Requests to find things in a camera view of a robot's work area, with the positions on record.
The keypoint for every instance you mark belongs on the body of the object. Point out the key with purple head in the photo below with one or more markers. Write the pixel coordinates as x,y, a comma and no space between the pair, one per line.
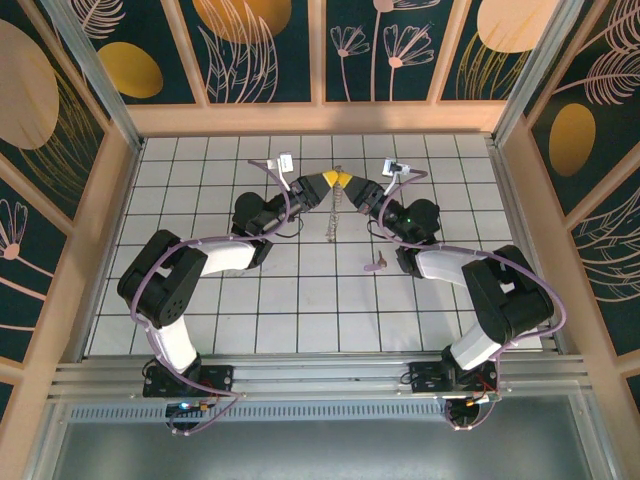
371,268

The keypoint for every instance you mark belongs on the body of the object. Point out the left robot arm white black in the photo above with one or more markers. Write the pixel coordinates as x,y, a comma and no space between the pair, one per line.
170,300

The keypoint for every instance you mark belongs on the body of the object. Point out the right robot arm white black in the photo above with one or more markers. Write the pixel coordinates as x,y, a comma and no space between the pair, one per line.
510,300

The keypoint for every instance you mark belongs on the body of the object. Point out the feather and yellow disc panel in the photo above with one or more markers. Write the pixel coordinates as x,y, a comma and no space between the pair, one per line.
572,140
130,70

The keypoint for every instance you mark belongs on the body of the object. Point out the orange disc and leaves panel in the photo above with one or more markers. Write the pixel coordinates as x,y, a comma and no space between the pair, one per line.
235,20

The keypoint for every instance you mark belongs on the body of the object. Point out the small circuit board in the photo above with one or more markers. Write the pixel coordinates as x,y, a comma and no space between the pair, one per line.
187,407

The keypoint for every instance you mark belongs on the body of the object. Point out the grey metal sheet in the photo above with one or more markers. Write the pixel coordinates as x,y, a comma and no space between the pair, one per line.
320,450

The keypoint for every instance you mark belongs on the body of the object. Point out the aluminium table side rail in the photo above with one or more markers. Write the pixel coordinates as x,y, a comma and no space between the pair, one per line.
512,200
124,200

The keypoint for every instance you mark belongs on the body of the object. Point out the flower wall panel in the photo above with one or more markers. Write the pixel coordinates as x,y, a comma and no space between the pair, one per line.
415,85
35,300

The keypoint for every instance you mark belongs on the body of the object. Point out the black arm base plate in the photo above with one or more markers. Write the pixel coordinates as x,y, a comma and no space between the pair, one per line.
220,377
422,380

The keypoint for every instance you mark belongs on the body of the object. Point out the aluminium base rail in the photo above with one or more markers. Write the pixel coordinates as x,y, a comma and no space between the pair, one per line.
320,377

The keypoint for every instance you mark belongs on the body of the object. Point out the aluminium corner post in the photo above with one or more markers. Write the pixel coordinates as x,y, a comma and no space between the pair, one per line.
533,75
109,95

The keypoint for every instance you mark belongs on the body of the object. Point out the leaf outline wall panel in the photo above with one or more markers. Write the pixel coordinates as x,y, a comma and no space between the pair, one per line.
615,300

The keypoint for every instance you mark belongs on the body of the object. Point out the cream disc wall panel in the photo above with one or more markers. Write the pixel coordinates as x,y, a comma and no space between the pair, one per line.
25,90
510,25

